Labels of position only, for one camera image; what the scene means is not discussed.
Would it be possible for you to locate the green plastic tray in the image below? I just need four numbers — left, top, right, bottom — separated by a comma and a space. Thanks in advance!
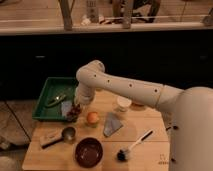
32, 77, 78, 122

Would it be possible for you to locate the dark purple grapes bunch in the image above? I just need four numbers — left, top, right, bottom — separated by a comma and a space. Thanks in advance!
66, 105, 81, 122

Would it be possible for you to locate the black white dish brush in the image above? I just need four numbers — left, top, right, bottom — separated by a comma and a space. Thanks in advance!
117, 130, 153, 162

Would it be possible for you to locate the small blue grey sponge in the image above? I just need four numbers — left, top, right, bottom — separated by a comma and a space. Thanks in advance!
61, 101, 72, 116

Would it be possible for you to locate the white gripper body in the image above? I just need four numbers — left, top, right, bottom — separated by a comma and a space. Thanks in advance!
74, 84, 95, 105

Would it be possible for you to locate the grey blue cloth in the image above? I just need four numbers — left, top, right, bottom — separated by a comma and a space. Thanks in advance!
103, 112, 123, 137

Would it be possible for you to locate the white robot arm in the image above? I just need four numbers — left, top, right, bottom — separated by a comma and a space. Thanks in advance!
75, 60, 213, 171

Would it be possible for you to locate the green spoon in tray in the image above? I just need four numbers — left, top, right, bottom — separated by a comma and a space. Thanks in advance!
45, 94, 67, 108

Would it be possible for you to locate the dark brown bowl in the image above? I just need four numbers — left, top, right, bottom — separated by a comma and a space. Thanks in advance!
75, 137, 103, 168

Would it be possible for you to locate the metal measuring cup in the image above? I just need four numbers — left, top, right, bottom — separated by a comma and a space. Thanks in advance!
39, 127, 76, 149

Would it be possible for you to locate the orange fruit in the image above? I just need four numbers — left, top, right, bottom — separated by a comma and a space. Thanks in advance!
86, 112, 100, 126

